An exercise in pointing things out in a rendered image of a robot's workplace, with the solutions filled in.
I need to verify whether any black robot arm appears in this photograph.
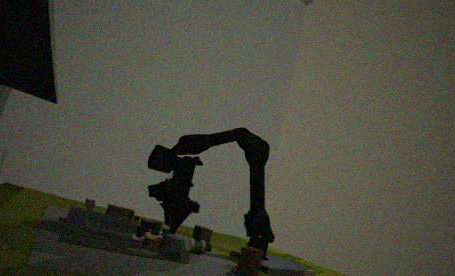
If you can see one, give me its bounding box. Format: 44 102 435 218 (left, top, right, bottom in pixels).
148 127 275 260

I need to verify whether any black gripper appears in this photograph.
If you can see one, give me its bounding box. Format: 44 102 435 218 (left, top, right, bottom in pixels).
156 175 200 234

